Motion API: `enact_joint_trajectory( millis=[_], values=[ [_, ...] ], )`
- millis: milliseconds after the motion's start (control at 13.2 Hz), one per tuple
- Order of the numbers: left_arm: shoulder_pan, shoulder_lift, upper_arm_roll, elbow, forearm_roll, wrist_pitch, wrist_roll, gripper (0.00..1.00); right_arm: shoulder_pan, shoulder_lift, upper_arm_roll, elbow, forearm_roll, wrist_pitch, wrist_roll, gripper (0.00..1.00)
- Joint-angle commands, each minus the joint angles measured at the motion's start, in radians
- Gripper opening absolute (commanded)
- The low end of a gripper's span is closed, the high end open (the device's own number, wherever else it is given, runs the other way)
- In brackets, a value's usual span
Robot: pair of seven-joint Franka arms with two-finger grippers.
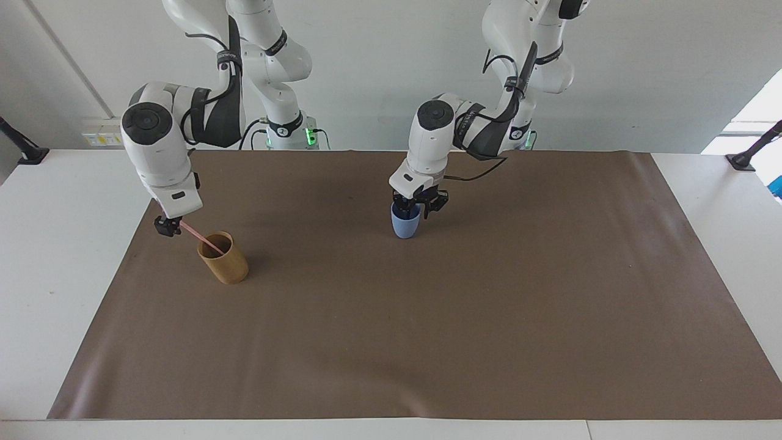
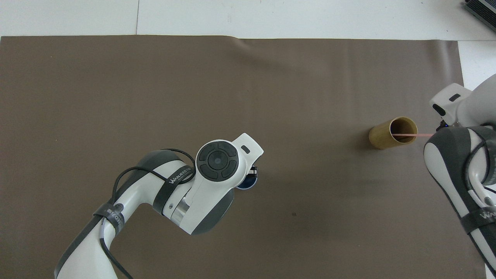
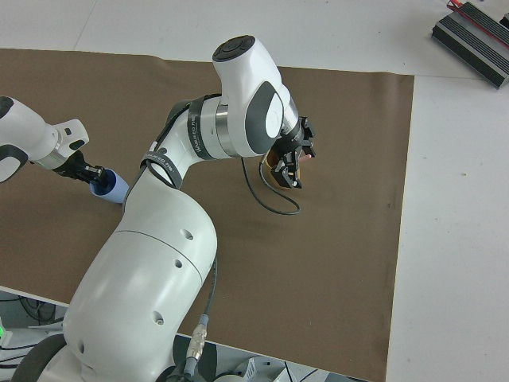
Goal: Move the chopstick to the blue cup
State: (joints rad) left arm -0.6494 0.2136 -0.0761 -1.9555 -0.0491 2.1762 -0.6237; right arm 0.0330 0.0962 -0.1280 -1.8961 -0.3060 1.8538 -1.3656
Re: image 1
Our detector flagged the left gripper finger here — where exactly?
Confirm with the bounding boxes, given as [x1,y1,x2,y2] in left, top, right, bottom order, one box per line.
[422,189,450,220]
[392,191,422,219]

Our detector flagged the blue cup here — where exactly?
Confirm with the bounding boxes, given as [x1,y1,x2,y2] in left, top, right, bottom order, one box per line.
[390,202,423,240]

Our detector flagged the pink chopstick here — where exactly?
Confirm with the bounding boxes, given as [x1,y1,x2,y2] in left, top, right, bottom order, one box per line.
[178,221,225,256]

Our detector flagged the brown wooden cup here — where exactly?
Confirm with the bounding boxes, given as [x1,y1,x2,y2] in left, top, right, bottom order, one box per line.
[197,230,250,285]

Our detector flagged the black stand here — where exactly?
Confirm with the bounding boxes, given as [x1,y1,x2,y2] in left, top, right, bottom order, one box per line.
[725,120,782,172]
[0,116,50,166]

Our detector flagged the black cable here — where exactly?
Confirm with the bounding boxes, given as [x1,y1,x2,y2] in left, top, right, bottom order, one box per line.
[238,119,270,151]
[443,42,539,183]
[181,15,245,150]

